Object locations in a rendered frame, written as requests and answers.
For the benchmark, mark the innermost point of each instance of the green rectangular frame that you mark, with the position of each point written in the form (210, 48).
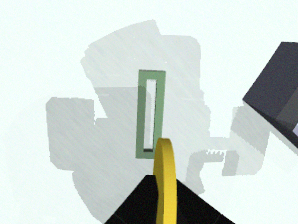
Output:
(143, 77)

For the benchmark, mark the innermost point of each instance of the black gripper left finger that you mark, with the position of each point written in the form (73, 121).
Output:
(141, 205)

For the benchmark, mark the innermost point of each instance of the gold coin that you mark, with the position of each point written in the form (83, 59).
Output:
(165, 171)

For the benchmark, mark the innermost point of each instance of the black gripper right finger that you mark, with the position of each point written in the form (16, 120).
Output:
(191, 209)

